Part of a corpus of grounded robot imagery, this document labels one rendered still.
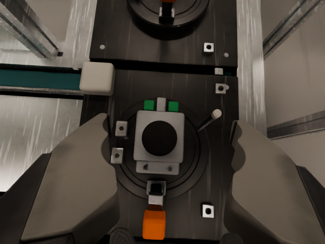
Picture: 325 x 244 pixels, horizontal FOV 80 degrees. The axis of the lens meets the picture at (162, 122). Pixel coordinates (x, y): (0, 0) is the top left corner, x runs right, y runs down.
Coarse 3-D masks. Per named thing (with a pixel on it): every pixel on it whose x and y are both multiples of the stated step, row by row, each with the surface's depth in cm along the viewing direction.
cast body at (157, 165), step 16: (144, 112) 18; (160, 112) 18; (176, 112) 18; (144, 128) 17; (160, 128) 16; (176, 128) 17; (144, 144) 16; (160, 144) 16; (176, 144) 17; (144, 160) 17; (160, 160) 17; (176, 160) 17
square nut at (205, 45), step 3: (204, 45) 31; (207, 45) 31; (210, 45) 31; (213, 45) 31; (204, 48) 31; (210, 48) 31; (213, 48) 31; (204, 51) 31; (207, 51) 31; (210, 51) 31; (213, 51) 31; (204, 54) 31; (207, 54) 31; (210, 54) 31
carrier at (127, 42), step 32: (128, 0) 31; (192, 0) 31; (224, 0) 34; (96, 32) 32; (128, 32) 32; (160, 32) 32; (192, 32) 32; (224, 32) 32; (128, 64) 32; (160, 64) 32; (192, 64) 31; (224, 64) 31
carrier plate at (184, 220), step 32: (96, 96) 30; (128, 96) 30; (160, 96) 30; (192, 96) 30; (224, 96) 30; (224, 128) 29; (224, 160) 28; (128, 192) 27; (192, 192) 27; (224, 192) 28; (128, 224) 26; (192, 224) 27
